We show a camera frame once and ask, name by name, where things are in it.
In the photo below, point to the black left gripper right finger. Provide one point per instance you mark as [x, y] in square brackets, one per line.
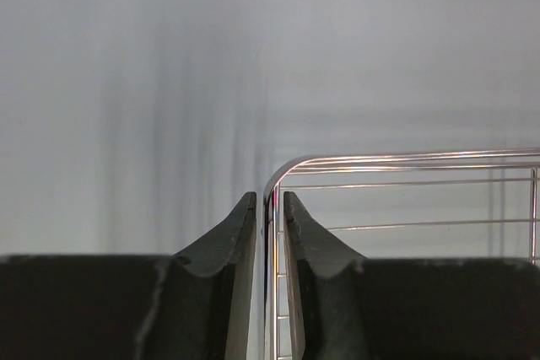
[343, 305]

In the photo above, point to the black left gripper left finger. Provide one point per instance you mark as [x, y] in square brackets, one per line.
[194, 304]

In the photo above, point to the chrome wire dish rack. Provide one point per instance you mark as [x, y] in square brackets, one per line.
[459, 203]

